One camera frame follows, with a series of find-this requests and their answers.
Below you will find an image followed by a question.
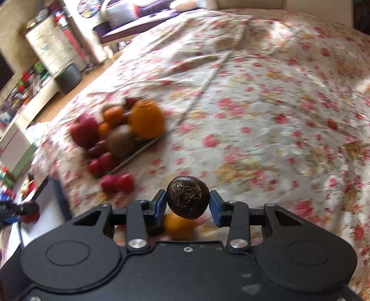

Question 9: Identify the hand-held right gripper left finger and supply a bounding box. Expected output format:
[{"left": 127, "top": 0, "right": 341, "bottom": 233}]
[{"left": 71, "top": 189, "right": 167, "bottom": 250}]

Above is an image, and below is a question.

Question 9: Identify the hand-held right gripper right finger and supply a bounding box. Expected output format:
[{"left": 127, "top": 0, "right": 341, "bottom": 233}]
[{"left": 209, "top": 189, "right": 307, "bottom": 250}]

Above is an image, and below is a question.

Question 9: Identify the red tomato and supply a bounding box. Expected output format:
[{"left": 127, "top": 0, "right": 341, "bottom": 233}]
[
  {"left": 20, "top": 211, "right": 41, "bottom": 224},
  {"left": 98, "top": 152, "right": 117, "bottom": 171},
  {"left": 87, "top": 140, "right": 109, "bottom": 158},
  {"left": 114, "top": 173, "right": 135, "bottom": 193},
  {"left": 87, "top": 159, "right": 103, "bottom": 178},
  {"left": 101, "top": 174, "right": 117, "bottom": 195}
]

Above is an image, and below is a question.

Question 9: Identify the dark brown round fruit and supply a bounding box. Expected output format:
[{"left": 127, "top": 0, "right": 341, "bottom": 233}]
[{"left": 166, "top": 176, "right": 209, "bottom": 219}]

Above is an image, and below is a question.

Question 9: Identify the white rectangular plate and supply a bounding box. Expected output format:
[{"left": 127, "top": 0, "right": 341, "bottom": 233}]
[{"left": 84, "top": 127, "right": 165, "bottom": 174}]

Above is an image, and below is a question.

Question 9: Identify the brown kiwi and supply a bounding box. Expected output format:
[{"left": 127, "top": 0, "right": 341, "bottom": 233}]
[{"left": 105, "top": 125, "right": 136, "bottom": 158}]

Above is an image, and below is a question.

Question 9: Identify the large orange citrus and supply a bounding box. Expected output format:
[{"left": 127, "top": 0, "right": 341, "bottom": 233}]
[{"left": 129, "top": 100, "right": 166, "bottom": 139}]

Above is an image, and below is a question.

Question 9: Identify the white low shelf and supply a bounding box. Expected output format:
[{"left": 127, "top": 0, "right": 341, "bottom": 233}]
[{"left": 0, "top": 77, "right": 58, "bottom": 151}]

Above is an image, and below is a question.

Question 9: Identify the floral bedspread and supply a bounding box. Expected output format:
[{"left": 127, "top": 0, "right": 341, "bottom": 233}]
[{"left": 29, "top": 9, "right": 370, "bottom": 290}]

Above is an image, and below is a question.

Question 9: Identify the red apple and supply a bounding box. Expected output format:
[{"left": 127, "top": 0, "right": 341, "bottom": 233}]
[{"left": 70, "top": 113, "right": 100, "bottom": 148}]

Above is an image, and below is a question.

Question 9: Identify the dark red pear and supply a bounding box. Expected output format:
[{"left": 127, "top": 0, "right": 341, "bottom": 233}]
[{"left": 125, "top": 97, "right": 142, "bottom": 112}]

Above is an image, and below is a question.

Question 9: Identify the grey round stool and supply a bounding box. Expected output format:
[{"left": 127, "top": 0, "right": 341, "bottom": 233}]
[{"left": 55, "top": 64, "right": 83, "bottom": 93}]

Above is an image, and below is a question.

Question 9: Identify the black television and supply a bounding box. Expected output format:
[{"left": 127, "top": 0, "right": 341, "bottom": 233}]
[{"left": 0, "top": 52, "right": 14, "bottom": 91}]

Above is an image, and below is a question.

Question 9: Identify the white cabinet with cartoon drawings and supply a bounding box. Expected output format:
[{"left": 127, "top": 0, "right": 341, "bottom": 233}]
[{"left": 25, "top": 17, "right": 87, "bottom": 73}]

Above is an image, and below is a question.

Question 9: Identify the red stick vacuum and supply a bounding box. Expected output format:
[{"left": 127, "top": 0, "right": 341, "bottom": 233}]
[{"left": 62, "top": 23, "right": 90, "bottom": 67}]

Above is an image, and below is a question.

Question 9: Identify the purple sofa bench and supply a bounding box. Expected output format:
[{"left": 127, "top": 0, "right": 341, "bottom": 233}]
[{"left": 92, "top": 0, "right": 209, "bottom": 45}]

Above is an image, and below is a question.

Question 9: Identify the grey pillow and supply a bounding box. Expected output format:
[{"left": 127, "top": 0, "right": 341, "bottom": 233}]
[{"left": 105, "top": 3, "right": 139, "bottom": 29}]

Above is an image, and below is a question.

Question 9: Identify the round colourful dartboard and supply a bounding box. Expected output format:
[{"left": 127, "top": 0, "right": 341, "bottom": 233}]
[{"left": 78, "top": 0, "right": 105, "bottom": 18}]

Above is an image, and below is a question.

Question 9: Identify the white board with dark frame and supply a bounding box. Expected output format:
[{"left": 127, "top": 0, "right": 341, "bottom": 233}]
[{"left": 22, "top": 176, "right": 73, "bottom": 241}]

